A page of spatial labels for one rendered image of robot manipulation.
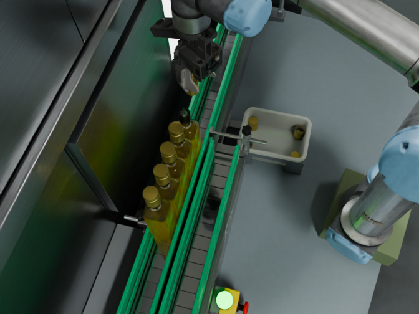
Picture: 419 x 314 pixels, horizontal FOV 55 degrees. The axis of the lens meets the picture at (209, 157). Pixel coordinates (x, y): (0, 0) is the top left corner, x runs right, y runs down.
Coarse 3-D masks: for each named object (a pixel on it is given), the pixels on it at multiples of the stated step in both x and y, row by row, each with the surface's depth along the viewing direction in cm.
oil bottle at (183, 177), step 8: (176, 160) 98; (184, 160) 100; (168, 168) 97; (176, 168) 97; (184, 168) 101; (176, 176) 98; (184, 176) 103; (184, 184) 105; (184, 192) 107; (184, 200) 111
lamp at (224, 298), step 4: (220, 292) 106; (224, 292) 106; (228, 292) 106; (220, 296) 105; (224, 296) 105; (228, 296) 105; (216, 300) 105; (220, 300) 105; (224, 300) 104; (228, 300) 104; (232, 300) 105; (220, 304) 104; (224, 304) 104; (228, 304) 104; (232, 304) 106; (224, 308) 105; (228, 308) 106
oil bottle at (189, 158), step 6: (186, 138) 102; (186, 144) 101; (192, 144) 104; (180, 150) 100; (186, 150) 100; (192, 150) 106; (180, 156) 101; (186, 156) 101; (192, 156) 107; (186, 162) 103; (192, 162) 109; (186, 168) 106; (192, 168) 111; (192, 174) 112
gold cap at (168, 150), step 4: (164, 144) 92; (168, 144) 92; (172, 144) 92; (160, 148) 92; (164, 148) 92; (168, 148) 92; (172, 148) 92; (164, 152) 91; (168, 152) 91; (172, 152) 91; (164, 156) 92; (168, 156) 92; (172, 156) 93; (176, 156) 95; (164, 160) 94; (168, 160) 94; (172, 160) 94
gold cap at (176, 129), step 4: (172, 124) 95; (176, 124) 95; (180, 124) 95; (168, 128) 94; (172, 128) 94; (176, 128) 94; (180, 128) 94; (172, 132) 94; (176, 132) 94; (180, 132) 94; (172, 136) 95; (176, 136) 95; (180, 136) 96; (184, 136) 98; (172, 140) 97; (176, 140) 96; (180, 140) 97
